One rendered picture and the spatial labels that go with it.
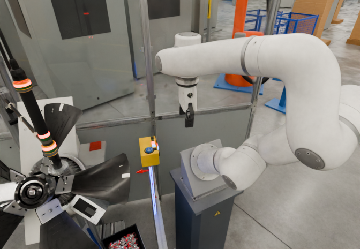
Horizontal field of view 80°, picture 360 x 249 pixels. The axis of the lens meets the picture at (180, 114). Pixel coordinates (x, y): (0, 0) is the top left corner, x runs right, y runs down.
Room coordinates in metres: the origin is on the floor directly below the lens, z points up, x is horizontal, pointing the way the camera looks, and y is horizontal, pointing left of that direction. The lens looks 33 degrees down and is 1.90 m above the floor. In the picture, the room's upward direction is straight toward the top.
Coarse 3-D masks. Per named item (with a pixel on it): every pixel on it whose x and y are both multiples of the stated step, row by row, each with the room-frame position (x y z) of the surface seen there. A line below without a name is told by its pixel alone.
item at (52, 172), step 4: (48, 160) 0.60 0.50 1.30; (64, 164) 0.60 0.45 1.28; (68, 164) 0.60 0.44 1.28; (48, 168) 0.58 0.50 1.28; (52, 168) 0.58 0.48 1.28; (60, 168) 0.58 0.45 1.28; (64, 168) 0.58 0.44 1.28; (52, 172) 0.56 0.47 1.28; (56, 172) 0.56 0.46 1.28; (60, 172) 0.56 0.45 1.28
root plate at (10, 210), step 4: (12, 204) 0.50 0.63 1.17; (16, 204) 0.51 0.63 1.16; (4, 208) 0.49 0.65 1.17; (8, 208) 0.49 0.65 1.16; (12, 208) 0.50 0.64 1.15; (16, 208) 0.50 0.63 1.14; (24, 208) 0.52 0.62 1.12; (8, 212) 0.49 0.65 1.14; (12, 212) 0.50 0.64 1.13; (16, 212) 0.50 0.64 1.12; (20, 212) 0.51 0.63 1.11; (24, 212) 0.52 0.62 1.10
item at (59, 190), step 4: (64, 176) 0.63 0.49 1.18; (68, 176) 0.63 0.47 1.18; (72, 176) 0.63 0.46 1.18; (60, 180) 0.60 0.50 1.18; (68, 180) 0.60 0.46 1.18; (72, 180) 0.60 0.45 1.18; (60, 184) 0.59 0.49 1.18; (68, 184) 0.59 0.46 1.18; (56, 188) 0.56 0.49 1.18; (60, 188) 0.56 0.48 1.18; (68, 188) 0.56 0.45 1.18; (56, 192) 0.55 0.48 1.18; (60, 192) 0.55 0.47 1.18; (64, 192) 0.55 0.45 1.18; (68, 192) 0.55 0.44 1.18
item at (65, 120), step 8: (48, 104) 0.82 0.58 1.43; (56, 104) 0.80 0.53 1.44; (64, 104) 0.78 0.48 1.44; (48, 112) 0.79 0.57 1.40; (56, 112) 0.77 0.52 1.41; (64, 112) 0.75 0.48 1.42; (72, 112) 0.74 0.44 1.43; (80, 112) 0.74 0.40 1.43; (48, 120) 0.77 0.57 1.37; (56, 120) 0.74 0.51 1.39; (64, 120) 0.72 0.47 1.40; (72, 120) 0.71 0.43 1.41; (48, 128) 0.74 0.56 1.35; (56, 128) 0.71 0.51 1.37; (64, 128) 0.70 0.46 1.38; (56, 136) 0.68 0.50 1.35; (64, 136) 0.67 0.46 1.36; (56, 144) 0.66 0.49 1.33
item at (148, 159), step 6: (144, 138) 1.02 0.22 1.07; (150, 138) 1.02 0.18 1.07; (144, 144) 0.96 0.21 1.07; (150, 144) 0.96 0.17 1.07; (156, 144) 0.97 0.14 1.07; (144, 150) 0.91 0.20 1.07; (156, 150) 0.91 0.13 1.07; (144, 156) 0.87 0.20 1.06; (150, 156) 0.88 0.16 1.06; (156, 156) 0.89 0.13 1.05; (144, 162) 0.87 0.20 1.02; (150, 162) 0.88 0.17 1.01; (156, 162) 0.89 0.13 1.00
